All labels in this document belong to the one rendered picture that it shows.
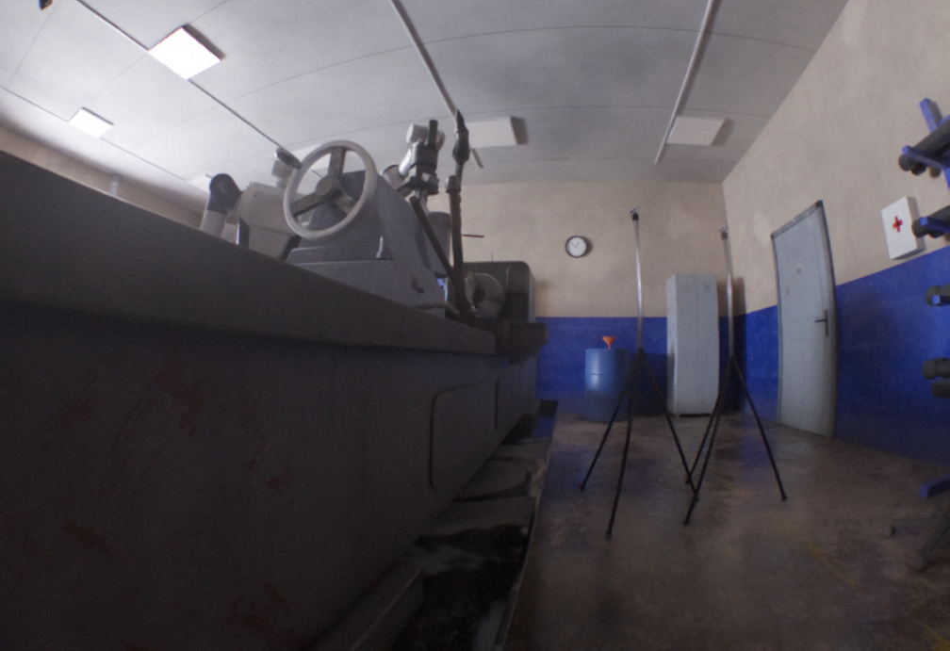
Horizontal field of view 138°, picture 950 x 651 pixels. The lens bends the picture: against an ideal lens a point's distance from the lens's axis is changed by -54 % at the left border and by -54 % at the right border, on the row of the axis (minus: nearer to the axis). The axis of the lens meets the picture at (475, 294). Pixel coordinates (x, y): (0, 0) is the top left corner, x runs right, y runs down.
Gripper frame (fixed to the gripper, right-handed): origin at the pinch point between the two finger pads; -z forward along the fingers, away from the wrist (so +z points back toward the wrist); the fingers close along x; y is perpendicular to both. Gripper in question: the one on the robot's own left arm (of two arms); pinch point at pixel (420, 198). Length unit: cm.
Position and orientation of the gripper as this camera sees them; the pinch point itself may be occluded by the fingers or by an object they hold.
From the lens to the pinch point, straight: 127.5
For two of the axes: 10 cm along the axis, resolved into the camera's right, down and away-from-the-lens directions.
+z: 0.4, -9.9, 1.5
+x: -7.0, -1.4, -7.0
